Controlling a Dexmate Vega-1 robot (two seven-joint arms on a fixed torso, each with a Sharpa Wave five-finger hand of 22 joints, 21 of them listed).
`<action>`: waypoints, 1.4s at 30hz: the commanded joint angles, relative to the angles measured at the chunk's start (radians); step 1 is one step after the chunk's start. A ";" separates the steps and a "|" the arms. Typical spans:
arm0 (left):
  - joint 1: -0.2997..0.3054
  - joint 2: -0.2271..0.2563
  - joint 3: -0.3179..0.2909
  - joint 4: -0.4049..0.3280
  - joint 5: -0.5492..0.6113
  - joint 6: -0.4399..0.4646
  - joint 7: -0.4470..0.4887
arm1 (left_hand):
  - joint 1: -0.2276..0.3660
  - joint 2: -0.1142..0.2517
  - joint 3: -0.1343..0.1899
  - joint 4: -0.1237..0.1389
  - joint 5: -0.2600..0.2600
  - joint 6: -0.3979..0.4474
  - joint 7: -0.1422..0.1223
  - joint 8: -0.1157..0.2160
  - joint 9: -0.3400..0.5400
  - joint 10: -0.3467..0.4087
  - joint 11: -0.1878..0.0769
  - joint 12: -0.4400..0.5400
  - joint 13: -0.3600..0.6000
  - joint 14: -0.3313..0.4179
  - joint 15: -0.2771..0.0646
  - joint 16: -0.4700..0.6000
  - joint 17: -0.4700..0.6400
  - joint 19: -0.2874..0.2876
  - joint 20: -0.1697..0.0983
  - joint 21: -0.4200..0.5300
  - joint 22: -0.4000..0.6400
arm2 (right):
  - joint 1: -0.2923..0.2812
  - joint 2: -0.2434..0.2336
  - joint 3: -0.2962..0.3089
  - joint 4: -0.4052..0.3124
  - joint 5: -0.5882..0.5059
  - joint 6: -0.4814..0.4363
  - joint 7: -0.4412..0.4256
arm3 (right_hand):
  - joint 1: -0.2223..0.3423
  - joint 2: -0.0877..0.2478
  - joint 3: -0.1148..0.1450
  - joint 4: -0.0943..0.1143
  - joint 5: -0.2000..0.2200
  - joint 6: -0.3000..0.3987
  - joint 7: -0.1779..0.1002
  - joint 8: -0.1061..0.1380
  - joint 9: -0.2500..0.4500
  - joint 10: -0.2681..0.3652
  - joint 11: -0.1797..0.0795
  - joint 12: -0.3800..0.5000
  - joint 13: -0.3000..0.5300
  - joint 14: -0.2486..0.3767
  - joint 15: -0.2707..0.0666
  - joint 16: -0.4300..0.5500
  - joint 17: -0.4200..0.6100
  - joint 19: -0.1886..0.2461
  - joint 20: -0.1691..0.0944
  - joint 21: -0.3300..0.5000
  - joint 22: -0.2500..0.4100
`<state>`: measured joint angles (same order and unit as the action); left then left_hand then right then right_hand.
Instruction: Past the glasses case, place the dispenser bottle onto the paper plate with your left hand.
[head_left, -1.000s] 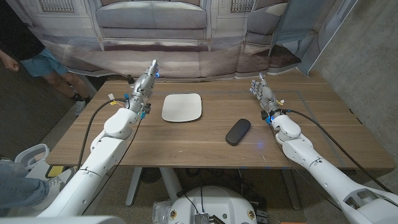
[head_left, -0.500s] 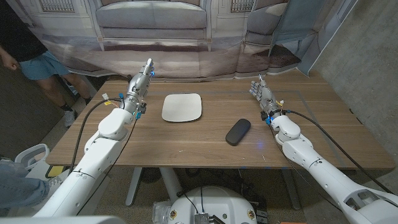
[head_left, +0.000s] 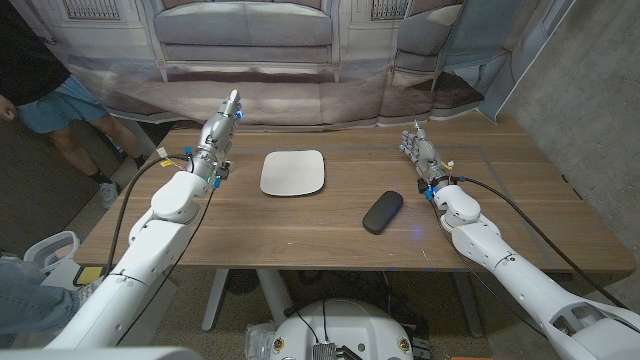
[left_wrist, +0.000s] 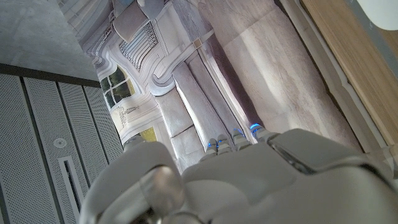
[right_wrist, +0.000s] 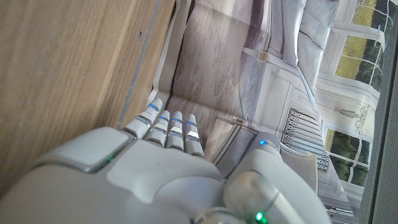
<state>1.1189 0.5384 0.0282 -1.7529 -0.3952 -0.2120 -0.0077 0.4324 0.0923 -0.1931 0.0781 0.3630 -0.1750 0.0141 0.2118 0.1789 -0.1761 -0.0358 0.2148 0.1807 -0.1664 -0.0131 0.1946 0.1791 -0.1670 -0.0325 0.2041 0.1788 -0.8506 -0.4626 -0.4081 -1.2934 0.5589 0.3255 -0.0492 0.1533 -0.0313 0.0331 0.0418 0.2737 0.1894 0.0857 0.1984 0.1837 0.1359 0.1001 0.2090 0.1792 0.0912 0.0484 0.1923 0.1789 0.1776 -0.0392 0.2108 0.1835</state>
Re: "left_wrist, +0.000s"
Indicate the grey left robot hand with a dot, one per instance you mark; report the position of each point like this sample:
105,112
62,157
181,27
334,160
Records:
248,186

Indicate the white square paper plate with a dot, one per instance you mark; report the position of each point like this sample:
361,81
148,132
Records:
381,12

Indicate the printed living room backdrop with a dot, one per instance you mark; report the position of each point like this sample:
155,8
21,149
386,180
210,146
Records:
264,68

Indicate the linear ceiling vent slot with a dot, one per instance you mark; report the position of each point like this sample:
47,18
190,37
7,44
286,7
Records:
72,182

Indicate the wooden table edge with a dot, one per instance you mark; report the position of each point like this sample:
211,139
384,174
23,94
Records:
374,40

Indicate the round ceiling detector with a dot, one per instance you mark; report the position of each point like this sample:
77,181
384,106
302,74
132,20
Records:
59,143

